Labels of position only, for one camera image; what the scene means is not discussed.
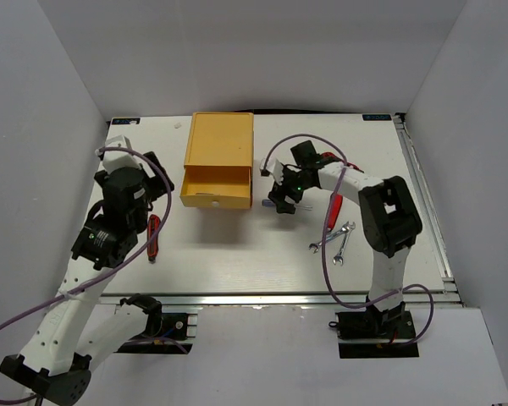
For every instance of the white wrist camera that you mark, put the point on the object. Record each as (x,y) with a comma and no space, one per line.
(272,167)
(114,160)

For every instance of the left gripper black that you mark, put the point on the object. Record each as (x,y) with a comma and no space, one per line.
(157,187)

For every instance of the yellow drawer cabinet shell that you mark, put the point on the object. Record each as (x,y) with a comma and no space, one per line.
(220,139)

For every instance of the right blue table sticker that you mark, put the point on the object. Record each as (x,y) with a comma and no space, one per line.
(377,117)

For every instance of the silver wrench lower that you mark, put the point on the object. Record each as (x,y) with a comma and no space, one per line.
(339,257)

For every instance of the yellow top drawer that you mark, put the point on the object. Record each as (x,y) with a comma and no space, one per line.
(231,182)

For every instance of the blue table sticker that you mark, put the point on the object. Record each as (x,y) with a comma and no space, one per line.
(377,117)
(125,121)

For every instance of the silver wrench upper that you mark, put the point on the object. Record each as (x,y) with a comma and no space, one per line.
(347,227)

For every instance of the red utility knife top right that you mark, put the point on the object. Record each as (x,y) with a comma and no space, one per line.
(331,156)

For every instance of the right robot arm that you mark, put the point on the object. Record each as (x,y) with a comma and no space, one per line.
(389,217)

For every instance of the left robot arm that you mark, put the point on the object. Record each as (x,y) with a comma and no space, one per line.
(56,364)

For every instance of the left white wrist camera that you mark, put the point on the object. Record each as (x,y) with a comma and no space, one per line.
(114,160)

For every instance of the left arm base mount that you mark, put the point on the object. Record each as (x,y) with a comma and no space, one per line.
(164,333)

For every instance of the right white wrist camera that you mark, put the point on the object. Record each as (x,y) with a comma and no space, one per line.
(272,167)

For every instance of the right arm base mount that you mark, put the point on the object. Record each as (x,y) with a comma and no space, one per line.
(357,338)

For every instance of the aluminium right side rail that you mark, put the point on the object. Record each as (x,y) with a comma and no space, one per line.
(423,199)

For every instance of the red utility knife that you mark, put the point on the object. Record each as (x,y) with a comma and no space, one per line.
(334,213)
(331,156)
(151,236)

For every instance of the large blue handle screwdriver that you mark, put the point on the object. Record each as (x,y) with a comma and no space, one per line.
(269,203)

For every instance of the left blue table sticker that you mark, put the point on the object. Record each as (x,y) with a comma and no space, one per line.
(125,121)

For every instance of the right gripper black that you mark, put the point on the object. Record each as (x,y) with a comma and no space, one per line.
(279,192)

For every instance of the red utility knife centre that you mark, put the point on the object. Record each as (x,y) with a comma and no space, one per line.
(334,213)

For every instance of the aluminium rail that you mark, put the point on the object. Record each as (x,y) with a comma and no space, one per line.
(412,298)
(423,199)

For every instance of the aluminium front rail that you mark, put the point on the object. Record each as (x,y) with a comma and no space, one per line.
(412,298)

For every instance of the silver wrench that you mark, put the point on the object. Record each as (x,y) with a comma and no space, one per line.
(347,227)
(339,257)

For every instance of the red utility knife left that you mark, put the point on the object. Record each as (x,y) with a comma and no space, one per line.
(151,236)

